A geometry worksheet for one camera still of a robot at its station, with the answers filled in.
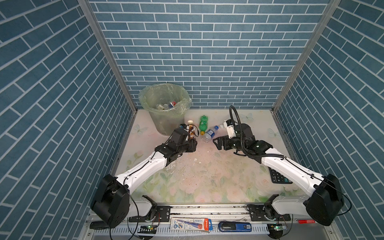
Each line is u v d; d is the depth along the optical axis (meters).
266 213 0.66
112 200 0.40
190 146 0.74
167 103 1.05
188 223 0.70
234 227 0.67
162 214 0.73
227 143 0.71
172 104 1.02
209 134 0.99
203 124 1.05
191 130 0.83
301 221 0.72
